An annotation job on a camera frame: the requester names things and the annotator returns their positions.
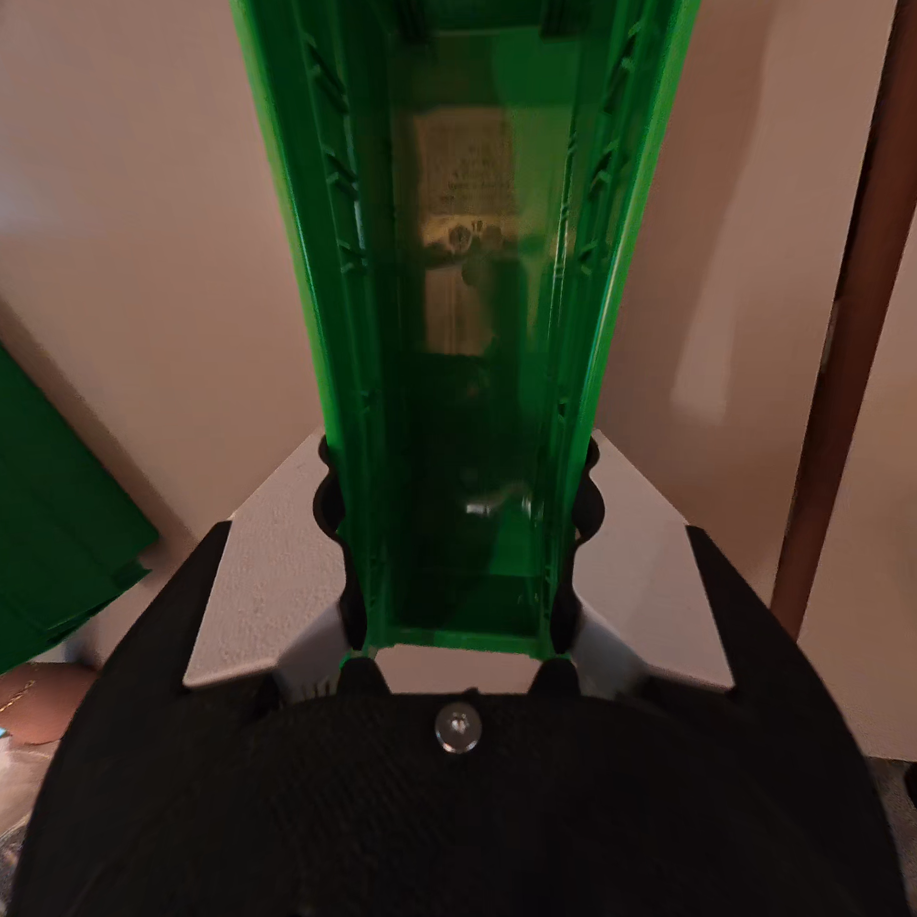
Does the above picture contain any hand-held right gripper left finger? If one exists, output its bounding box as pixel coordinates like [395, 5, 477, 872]
[182, 428, 366, 694]

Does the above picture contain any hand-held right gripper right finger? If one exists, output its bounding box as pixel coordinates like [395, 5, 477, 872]
[550, 428, 739, 694]

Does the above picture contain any green plastic bin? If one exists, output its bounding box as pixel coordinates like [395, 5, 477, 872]
[229, 0, 702, 659]
[0, 342, 160, 676]

